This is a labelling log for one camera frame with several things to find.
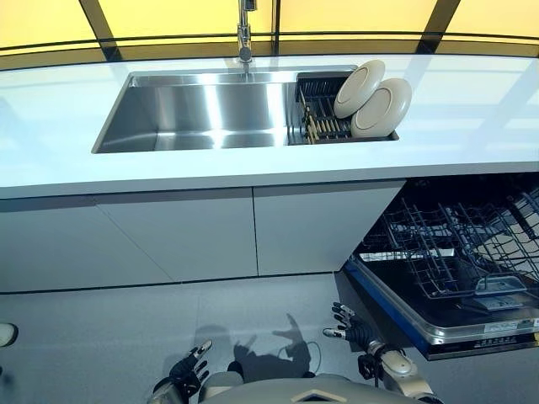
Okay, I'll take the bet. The dishwasher wire rack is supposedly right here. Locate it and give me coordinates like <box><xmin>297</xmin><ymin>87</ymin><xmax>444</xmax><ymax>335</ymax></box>
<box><xmin>362</xmin><ymin>189</ymin><xmax>539</xmax><ymax>300</ymax></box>

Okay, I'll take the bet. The beige ceramic plate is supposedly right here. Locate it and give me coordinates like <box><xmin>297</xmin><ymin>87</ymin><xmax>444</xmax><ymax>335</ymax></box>
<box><xmin>334</xmin><ymin>59</ymin><xmax>387</xmax><ymax>120</ymax></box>
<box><xmin>350</xmin><ymin>77</ymin><xmax>414</xmax><ymax>138</ymax></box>

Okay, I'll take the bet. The stainless steel sink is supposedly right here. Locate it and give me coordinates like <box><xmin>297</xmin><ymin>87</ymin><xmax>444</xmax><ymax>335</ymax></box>
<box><xmin>91</xmin><ymin>65</ymin><xmax>401</xmax><ymax>155</ymax></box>

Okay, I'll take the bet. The chrome kitchen faucet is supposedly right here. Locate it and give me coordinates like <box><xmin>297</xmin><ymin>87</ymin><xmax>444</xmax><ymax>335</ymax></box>
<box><xmin>236</xmin><ymin>0</ymin><xmax>253</xmax><ymax>64</ymax></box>

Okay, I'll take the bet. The grey cutlery basket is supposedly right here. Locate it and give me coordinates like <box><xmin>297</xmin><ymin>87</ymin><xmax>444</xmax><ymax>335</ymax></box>
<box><xmin>474</xmin><ymin>275</ymin><xmax>528</xmax><ymax>297</ymax></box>

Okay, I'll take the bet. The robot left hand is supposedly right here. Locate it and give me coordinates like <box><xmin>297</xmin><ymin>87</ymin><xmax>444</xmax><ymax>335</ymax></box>
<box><xmin>169</xmin><ymin>340</ymin><xmax>213</xmax><ymax>396</ymax></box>

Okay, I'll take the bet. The white cabinet door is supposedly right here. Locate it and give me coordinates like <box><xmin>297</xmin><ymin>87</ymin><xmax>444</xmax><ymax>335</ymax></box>
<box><xmin>0</xmin><ymin>195</ymin><xmax>174</xmax><ymax>294</ymax></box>
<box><xmin>252</xmin><ymin>179</ymin><xmax>408</xmax><ymax>278</ymax></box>
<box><xmin>94</xmin><ymin>187</ymin><xmax>259</xmax><ymax>283</ymax></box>

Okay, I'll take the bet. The open dishwasher door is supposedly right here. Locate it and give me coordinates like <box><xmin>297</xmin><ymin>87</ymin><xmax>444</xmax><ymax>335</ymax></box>
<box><xmin>343</xmin><ymin>247</ymin><xmax>539</xmax><ymax>362</ymax></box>

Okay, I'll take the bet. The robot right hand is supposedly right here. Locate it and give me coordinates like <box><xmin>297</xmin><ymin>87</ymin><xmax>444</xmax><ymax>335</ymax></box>
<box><xmin>323</xmin><ymin>301</ymin><xmax>378</xmax><ymax>350</ymax></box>

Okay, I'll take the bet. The round white object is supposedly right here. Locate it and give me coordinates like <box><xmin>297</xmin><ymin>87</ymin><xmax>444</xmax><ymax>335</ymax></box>
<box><xmin>0</xmin><ymin>322</ymin><xmax>19</xmax><ymax>348</ymax></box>

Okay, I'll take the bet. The robot grey torso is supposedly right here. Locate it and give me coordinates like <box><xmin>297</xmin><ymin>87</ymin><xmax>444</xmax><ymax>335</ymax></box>
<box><xmin>197</xmin><ymin>369</ymin><xmax>405</xmax><ymax>404</ymax></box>

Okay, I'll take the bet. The black dish drying rack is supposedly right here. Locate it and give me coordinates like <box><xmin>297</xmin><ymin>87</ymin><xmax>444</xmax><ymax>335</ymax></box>
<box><xmin>296</xmin><ymin>71</ymin><xmax>400</xmax><ymax>145</ymax></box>

